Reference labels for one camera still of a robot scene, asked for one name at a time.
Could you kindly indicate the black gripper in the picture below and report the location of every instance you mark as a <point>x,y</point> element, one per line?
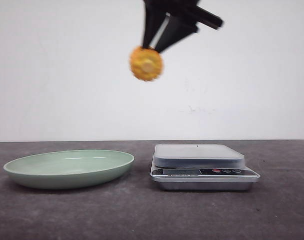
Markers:
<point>182,22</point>

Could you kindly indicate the yellow corn cob piece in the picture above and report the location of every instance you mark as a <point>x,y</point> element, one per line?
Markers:
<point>146,64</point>

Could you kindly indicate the silver digital kitchen scale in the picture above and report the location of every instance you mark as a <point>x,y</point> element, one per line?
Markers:
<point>200,167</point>

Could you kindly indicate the green oval plate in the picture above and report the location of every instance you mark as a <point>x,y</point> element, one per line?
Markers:
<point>69,169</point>

